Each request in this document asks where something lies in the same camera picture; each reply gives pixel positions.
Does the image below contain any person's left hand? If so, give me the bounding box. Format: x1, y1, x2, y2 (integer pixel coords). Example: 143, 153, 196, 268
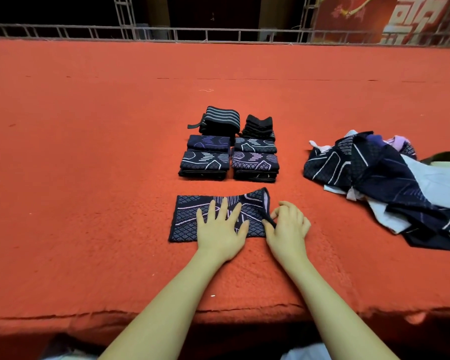
196, 200, 251, 266

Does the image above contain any person's right hand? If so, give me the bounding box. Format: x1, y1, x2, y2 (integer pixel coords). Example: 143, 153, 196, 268
262, 200, 312, 269

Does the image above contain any single black purple-lined sock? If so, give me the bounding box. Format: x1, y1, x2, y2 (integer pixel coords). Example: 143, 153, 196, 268
231, 150, 281, 174
169, 187, 277, 243

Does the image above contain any single black white-patterned sock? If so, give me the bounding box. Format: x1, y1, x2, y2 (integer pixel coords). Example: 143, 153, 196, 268
178, 170, 229, 181
233, 170, 279, 184
180, 149, 231, 173

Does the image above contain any single navy blue-lined sock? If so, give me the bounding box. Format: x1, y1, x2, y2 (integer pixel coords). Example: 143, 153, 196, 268
186, 134, 232, 152

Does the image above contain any single black grey-striped sock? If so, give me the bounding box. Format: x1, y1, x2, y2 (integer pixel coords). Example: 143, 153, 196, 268
233, 137, 279, 155

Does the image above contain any person's left forearm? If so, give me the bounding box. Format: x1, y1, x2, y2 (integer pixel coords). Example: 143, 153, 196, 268
97, 254, 226, 360

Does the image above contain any person's right forearm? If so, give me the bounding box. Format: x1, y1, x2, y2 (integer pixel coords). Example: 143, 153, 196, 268
285, 258, 399, 360

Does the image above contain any person's pale blue clothing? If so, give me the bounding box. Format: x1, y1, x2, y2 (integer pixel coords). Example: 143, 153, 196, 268
41, 333, 331, 360

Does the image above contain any heap of dark patterned socks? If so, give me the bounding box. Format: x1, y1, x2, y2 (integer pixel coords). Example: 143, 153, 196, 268
303, 131, 450, 252

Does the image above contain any grey metal truss tower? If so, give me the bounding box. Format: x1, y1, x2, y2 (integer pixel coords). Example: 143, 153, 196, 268
112, 0, 136, 41
298, 0, 318, 44

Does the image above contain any dark brown door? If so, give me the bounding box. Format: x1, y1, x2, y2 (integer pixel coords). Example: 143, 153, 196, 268
168, 0, 262, 31

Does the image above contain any red banner with white print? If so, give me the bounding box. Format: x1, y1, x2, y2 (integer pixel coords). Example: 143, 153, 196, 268
311, 0, 450, 46

